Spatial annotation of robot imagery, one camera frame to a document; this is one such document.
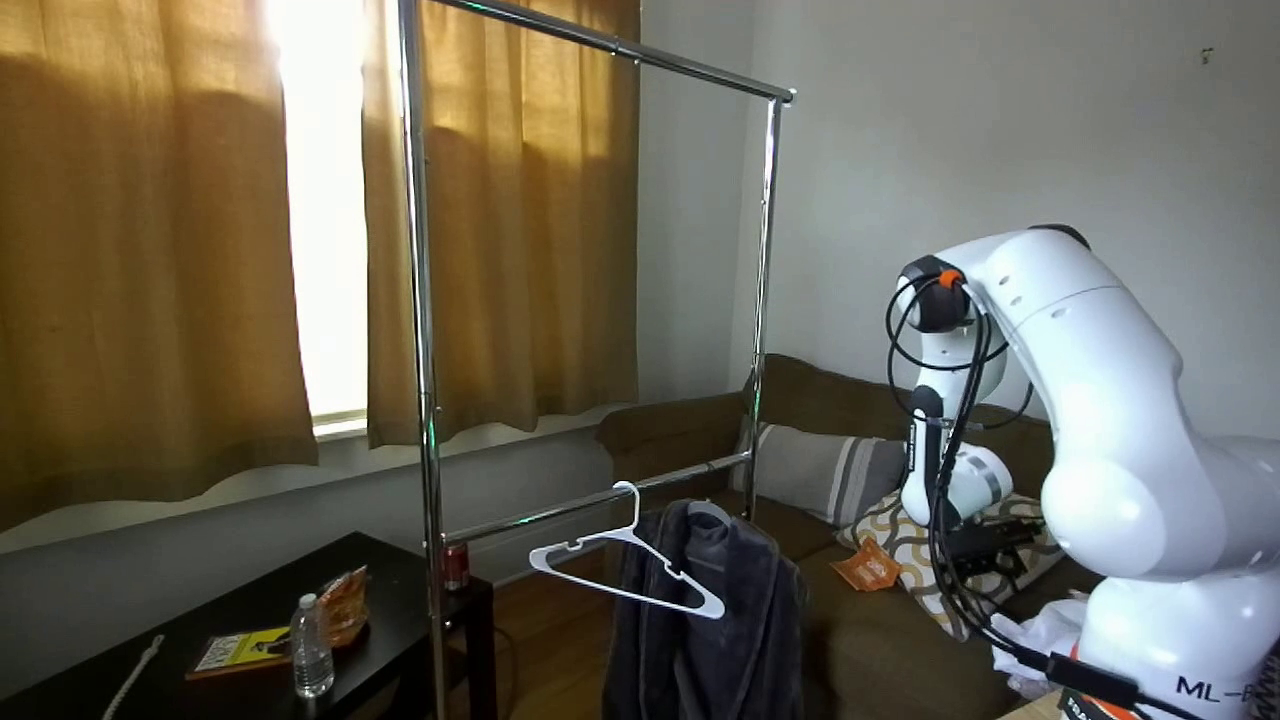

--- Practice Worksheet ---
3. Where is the wavy patterned pillow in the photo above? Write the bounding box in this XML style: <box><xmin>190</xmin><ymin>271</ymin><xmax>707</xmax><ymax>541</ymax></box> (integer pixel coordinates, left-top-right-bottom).
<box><xmin>838</xmin><ymin>486</ymin><xmax>1072</xmax><ymax>644</ymax></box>

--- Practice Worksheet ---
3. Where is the white cloth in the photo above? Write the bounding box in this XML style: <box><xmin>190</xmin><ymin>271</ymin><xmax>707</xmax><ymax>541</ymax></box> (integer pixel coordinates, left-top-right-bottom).
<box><xmin>994</xmin><ymin>594</ymin><xmax>1099</xmax><ymax>700</ymax></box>

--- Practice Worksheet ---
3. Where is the bright window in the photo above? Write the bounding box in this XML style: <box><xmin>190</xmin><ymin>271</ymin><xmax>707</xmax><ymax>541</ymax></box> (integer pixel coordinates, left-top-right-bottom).
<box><xmin>257</xmin><ymin>0</ymin><xmax>375</xmax><ymax>430</ymax></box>

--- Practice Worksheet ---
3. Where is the yellow book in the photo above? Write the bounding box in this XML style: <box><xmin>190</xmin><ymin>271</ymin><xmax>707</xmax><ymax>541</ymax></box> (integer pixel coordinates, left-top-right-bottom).
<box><xmin>186</xmin><ymin>621</ymin><xmax>297</xmax><ymax>682</ymax></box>

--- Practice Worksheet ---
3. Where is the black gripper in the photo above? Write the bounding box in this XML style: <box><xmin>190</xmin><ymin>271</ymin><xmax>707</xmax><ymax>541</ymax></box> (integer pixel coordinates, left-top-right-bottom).
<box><xmin>950</xmin><ymin>510</ymin><xmax>1051</xmax><ymax>578</ymax></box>

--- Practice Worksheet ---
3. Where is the clear plastic bottle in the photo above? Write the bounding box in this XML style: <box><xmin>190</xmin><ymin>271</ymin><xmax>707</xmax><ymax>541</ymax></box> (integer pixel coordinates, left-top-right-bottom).
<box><xmin>287</xmin><ymin>588</ymin><xmax>339</xmax><ymax>703</ymax></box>

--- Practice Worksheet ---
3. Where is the black low table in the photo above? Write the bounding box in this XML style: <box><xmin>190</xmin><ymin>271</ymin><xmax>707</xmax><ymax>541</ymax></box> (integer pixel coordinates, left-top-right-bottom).
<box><xmin>0</xmin><ymin>532</ymin><xmax>501</xmax><ymax>720</ymax></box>

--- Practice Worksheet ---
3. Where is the wide mustard curtain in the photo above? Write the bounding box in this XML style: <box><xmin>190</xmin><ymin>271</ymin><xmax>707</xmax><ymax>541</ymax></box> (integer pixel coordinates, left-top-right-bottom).
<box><xmin>0</xmin><ymin>0</ymin><xmax>324</xmax><ymax>532</ymax></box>

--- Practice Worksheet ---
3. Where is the narrow mustard curtain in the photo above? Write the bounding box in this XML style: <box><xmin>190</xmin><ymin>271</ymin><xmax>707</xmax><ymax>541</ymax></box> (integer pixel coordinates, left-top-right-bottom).
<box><xmin>360</xmin><ymin>0</ymin><xmax>644</xmax><ymax>452</ymax></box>

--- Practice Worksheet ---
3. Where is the metal clothes rack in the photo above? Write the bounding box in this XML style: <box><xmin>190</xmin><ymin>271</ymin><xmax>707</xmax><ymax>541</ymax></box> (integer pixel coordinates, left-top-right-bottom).
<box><xmin>393</xmin><ymin>0</ymin><xmax>799</xmax><ymax>720</ymax></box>

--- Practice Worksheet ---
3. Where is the grey striped pillow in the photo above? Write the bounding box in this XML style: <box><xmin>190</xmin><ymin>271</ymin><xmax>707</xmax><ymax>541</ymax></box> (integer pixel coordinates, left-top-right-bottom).
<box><xmin>745</xmin><ymin>418</ymin><xmax>911</xmax><ymax>532</ymax></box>

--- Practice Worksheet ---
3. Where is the red can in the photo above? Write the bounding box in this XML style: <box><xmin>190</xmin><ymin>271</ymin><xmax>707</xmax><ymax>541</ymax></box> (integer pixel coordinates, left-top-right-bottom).
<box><xmin>436</xmin><ymin>535</ymin><xmax>476</xmax><ymax>594</ymax></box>

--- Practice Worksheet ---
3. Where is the white plastic hanger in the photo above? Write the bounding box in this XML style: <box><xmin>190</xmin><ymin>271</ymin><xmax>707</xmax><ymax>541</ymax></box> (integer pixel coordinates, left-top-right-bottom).
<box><xmin>524</xmin><ymin>474</ymin><xmax>734</xmax><ymax>623</ymax></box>

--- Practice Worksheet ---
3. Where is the dark grey hanging garment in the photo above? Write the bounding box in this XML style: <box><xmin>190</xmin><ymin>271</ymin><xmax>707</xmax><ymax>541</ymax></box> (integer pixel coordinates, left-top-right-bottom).
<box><xmin>601</xmin><ymin>495</ymin><xmax>812</xmax><ymax>720</ymax></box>

